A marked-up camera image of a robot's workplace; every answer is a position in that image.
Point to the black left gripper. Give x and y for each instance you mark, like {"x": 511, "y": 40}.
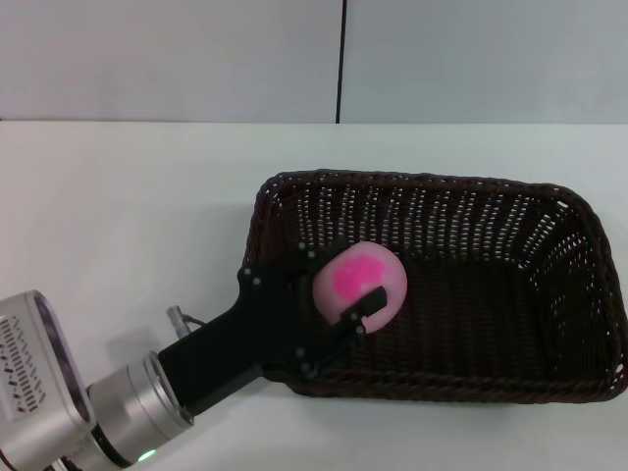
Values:
{"x": 255, "y": 324}

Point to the dark brown woven basket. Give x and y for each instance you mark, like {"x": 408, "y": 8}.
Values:
{"x": 471, "y": 314}

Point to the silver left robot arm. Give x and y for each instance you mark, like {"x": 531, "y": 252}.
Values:
{"x": 130, "y": 402}

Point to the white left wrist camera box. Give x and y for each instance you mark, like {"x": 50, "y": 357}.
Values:
{"x": 34, "y": 373}

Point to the pink foam ball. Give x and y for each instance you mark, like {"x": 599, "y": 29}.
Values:
{"x": 358, "y": 279}

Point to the black vertical wall strip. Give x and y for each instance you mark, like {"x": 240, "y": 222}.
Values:
{"x": 341, "y": 59}

